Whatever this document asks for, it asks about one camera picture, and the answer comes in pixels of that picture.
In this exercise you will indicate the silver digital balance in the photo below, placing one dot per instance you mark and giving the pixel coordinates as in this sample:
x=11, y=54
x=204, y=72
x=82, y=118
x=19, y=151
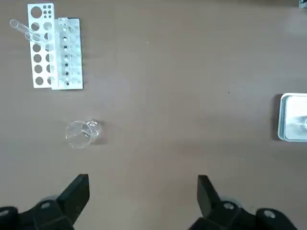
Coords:
x=292, y=107

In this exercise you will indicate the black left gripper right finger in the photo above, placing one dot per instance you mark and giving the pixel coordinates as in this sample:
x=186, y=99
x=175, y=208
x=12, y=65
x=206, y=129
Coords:
x=211, y=206

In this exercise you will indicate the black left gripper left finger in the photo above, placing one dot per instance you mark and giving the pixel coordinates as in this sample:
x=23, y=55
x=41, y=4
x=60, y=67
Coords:
x=72, y=203

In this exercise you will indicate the white test tube rack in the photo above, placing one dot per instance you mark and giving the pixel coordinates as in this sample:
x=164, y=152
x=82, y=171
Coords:
x=41, y=18

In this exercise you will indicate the large glass beaker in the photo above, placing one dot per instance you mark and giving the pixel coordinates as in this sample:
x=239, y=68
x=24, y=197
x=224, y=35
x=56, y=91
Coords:
x=96, y=130

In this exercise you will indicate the glass test tube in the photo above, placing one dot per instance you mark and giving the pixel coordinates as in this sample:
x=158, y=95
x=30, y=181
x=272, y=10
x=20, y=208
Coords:
x=36, y=39
x=21, y=28

